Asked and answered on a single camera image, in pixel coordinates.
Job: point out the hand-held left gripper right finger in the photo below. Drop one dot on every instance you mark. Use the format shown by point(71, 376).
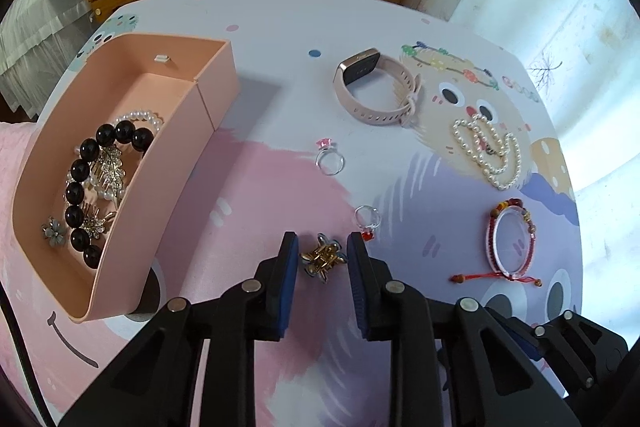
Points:
point(356, 287)

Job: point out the pink smartwatch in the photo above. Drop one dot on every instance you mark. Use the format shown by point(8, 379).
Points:
point(361, 67)

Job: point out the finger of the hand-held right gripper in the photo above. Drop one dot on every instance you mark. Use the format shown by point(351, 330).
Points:
point(522, 343)

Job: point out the white lace bed skirt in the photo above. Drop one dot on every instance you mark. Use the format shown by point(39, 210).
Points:
point(45, 32)

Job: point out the silver flower brooch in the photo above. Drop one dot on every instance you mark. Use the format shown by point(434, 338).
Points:
point(53, 230)

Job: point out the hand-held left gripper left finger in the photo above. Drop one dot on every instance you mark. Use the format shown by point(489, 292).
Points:
point(289, 287)

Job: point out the silver dragonfly hair clip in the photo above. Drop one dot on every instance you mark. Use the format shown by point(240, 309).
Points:
point(97, 223)

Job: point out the white floral curtain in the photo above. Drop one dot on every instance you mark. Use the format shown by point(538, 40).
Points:
point(565, 17)

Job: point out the pink rectangular box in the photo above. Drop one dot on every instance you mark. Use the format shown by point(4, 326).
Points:
point(200, 59)

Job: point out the gold hair claw clip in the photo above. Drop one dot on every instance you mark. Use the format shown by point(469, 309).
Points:
point(320, 259)

